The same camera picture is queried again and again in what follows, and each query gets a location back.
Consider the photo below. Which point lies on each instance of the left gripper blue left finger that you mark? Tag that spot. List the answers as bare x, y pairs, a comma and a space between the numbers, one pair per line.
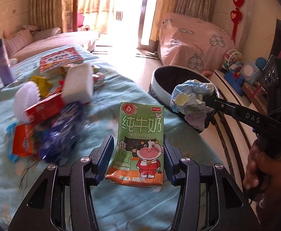
102, 156

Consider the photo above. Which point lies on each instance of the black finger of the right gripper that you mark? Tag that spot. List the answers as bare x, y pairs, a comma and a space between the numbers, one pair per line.
237, 112

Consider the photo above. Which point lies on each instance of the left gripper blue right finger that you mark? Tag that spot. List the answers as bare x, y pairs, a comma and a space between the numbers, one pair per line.
172, 157

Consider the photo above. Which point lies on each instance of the green milk carton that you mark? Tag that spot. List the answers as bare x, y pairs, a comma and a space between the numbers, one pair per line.
139, 155

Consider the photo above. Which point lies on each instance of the blue plastic wrapper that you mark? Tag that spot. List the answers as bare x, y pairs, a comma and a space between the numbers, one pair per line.
63, 135

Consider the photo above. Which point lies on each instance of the paper ball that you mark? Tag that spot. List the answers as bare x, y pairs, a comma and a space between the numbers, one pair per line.
187, 98

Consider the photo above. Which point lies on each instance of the white foam block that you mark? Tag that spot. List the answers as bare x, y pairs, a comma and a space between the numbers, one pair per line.
78, 84

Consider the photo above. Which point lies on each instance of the red cardboard box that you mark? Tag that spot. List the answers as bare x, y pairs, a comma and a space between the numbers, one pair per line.
45, 109

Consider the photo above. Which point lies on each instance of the red orange snack packet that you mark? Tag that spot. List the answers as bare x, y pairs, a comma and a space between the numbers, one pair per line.
24, 141

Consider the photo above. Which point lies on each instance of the yellow wrapper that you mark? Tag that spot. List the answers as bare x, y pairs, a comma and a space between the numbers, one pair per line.
43, 85

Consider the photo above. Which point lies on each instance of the round black trash bin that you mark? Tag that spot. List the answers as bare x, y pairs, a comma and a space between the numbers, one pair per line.
164, 80

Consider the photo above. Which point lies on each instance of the right hand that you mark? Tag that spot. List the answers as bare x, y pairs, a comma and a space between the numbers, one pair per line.
259, 161

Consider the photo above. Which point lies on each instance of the toys on side shelf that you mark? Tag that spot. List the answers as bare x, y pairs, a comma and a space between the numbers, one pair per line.
237, 73

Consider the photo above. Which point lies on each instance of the light blue floral tablecloth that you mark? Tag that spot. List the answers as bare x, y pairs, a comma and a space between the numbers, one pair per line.
117, 207

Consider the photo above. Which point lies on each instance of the red hanging heart decoration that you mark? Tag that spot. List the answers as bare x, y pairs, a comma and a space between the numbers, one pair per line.
236, 16

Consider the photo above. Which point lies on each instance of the pink heart-pattern covered furniture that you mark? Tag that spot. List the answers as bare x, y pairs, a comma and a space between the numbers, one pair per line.
192, 42

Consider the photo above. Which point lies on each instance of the pink cushioned sofa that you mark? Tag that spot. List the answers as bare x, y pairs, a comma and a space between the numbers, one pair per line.
52, 38

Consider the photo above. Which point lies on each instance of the striped pink pillow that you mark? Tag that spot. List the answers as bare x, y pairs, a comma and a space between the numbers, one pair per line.
18, 42

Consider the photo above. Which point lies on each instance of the purple water bottle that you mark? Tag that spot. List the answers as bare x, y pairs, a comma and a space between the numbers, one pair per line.
6, 74

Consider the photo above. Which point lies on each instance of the beige curtain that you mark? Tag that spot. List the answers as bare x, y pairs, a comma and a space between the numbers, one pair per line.
47, 14

